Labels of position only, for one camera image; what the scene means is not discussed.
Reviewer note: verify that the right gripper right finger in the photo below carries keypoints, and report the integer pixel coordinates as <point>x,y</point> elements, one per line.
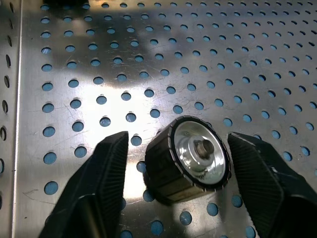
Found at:
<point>267,188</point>

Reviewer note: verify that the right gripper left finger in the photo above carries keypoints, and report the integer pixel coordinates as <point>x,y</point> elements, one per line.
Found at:
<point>99,188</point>

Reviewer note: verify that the metal nut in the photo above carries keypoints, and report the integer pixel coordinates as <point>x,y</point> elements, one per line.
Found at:
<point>168,168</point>

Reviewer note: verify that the perforated metal tray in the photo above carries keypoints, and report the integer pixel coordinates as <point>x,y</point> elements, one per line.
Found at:
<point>173,74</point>

